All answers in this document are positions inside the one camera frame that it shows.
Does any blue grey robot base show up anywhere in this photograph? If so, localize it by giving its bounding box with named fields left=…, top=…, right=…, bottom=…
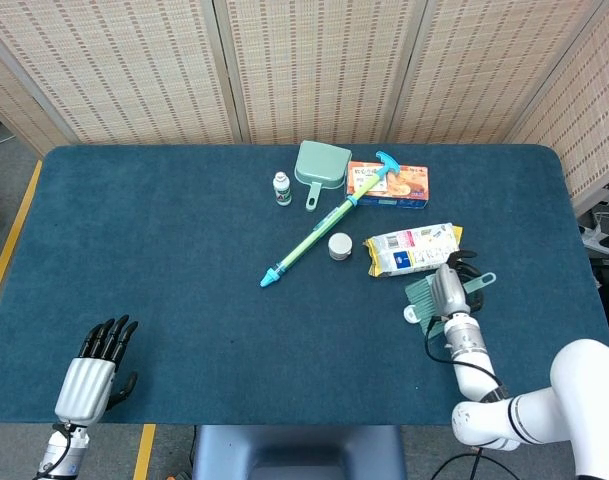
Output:
left=192, top=424, right=408, bottom=480

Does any white yellow snack pack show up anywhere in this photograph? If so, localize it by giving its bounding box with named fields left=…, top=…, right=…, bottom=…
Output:
left=363, top=222, right=464, bottom=278

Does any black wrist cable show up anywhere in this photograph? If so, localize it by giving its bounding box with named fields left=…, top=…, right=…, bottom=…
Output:
left=423, top=314, right=508, bottom=401
left=36, top=424, right=74, bottom=476

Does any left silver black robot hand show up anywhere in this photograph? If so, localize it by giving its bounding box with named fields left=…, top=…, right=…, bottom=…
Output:
left=53, top=314, right=139, bottom=426

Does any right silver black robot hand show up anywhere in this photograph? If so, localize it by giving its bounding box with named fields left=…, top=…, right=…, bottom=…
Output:
left=430, top=248, right=487, bottom=319

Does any small white round jar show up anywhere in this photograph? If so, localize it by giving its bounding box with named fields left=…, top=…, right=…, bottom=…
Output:
left=327, top=232, right=354, bottom=261

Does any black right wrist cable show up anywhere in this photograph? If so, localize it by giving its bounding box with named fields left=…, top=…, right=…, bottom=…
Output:
left=423, top=314, right=508, bottom=401

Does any white power strip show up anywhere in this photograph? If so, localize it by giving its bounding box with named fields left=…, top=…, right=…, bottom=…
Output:
left=581, top=224, right=609, bottom=257

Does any white bottle green label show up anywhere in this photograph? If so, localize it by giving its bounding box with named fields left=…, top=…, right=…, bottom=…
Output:
left=272, top=171, right=293, bottom=207

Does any small green hand broom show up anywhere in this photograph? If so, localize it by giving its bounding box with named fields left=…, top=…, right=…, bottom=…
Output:
left=403, top=271, right=498, bottom=337

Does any green blue water squirter toy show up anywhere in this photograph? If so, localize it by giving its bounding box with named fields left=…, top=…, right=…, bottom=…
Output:
left=259, top=150, right=401, bottom=289

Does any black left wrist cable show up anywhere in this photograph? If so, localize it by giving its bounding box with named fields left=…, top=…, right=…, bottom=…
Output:
left=36, top=424, right=74, bottom=476

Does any black floor cable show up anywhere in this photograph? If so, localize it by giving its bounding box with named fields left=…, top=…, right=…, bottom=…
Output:
left=433, top=449, right=520, bottom=480

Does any blue felt table cover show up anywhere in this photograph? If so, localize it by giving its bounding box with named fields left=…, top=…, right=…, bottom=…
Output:
left=0, top=143, right=609, bottom=426

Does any yellow floor tape stripe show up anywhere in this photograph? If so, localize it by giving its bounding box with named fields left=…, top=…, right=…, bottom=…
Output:
left=132, top=423, right=158, bottom=480
left=0, top=159, right=44, bottom=326

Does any small green dustpan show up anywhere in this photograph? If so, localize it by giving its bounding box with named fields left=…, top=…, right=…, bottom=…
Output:
left=293, top=140, right=353, bottom=213

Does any woven bamboo folding screen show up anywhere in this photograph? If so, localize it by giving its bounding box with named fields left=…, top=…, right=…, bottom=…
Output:
left=0, top=0, right=609, bottom=211

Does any orange blue cookie box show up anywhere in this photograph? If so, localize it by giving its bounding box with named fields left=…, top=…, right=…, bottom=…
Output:
left=346, top=160, right=430, bottom=210

